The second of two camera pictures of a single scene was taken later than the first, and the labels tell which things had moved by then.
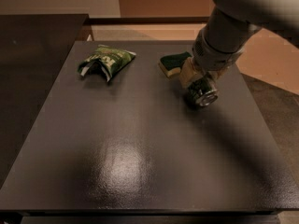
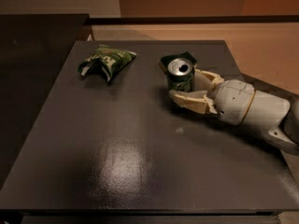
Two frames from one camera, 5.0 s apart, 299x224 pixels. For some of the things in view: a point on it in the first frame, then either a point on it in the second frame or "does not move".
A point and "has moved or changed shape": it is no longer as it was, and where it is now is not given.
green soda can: (203, 91) has moved or changed shape
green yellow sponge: (171, 64) does not move
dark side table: (35, 49) does not move
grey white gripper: (209, 57) to (234, 99)
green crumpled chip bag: (107, 60) does not move
